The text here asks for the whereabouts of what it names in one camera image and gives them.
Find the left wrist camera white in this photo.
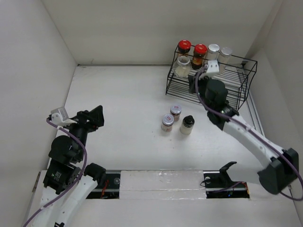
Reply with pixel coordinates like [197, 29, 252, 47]
[50, 107, 77, 127]

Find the red lid sauce jar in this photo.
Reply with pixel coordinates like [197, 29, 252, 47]
[191, 44, 207, 70]
[178, 40, 192, 57]

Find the glass jar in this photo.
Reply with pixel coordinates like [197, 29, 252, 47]
[173, 55, 191, 78]

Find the black cap seasoning bottle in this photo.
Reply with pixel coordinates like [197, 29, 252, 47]
[179, 115, 195, 135]

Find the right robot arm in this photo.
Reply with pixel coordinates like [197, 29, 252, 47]
[194, 76, 303, 195]

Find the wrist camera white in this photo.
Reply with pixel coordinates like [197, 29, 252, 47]
[50, 107, 77, 127]
[205, 60, 220, 78]

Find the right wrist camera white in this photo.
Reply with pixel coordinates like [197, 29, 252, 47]
[205, 60, 220, 78]

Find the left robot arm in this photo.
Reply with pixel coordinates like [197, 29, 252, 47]
[23, 105, 106, 227]

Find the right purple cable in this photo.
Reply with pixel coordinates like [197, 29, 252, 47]
[194, 65, 303, 201]

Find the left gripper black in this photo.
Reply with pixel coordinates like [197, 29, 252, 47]
[65, 104, 104, 160]

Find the black wire rack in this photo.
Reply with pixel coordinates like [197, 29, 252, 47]
[165, 47, 258, 111]

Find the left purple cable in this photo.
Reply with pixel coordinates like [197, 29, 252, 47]
[22, 118, 88, 227]

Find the white lid paste jar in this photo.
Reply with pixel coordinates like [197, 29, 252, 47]
[170, 104, 182, 122]
[161, 114, 174, 132]

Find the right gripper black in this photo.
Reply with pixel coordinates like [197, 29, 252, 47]
[188, 71, 213, 111]

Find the silver lid spice bottle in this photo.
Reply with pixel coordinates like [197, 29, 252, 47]
[204, 44, 220, 64]

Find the purple cable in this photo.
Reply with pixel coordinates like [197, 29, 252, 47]
[22, 118, 88, 227]
[194, 65, 303, 201]

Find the metal base rail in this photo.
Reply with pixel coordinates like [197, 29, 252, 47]
[87, 170, 250, 200]

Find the foil lid spice bottle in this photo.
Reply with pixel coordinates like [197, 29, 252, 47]
[217, 47, 232, 75]

